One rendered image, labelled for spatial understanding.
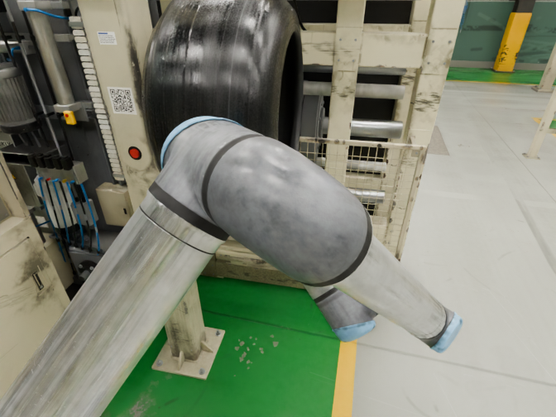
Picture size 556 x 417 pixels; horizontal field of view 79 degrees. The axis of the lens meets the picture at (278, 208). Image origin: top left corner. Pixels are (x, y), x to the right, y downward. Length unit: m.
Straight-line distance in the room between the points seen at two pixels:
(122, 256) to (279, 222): 0.19
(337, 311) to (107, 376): 0.49
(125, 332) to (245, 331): 1.46
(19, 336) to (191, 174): 1.07
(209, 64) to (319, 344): 1.43
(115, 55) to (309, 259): 0.87
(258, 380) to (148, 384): 0.49
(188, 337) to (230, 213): 1.35
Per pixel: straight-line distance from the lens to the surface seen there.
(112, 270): 0.43
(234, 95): 0.73
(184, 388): 1.74
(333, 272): 0.35
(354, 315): 0.79
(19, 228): 1.27
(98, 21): 1.08
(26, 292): 1.34
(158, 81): 0.80
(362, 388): 1.74
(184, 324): 1.59
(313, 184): 0.32
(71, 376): 0.47
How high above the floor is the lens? 1.47
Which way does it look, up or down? 32 degrees down
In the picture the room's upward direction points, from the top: straight up
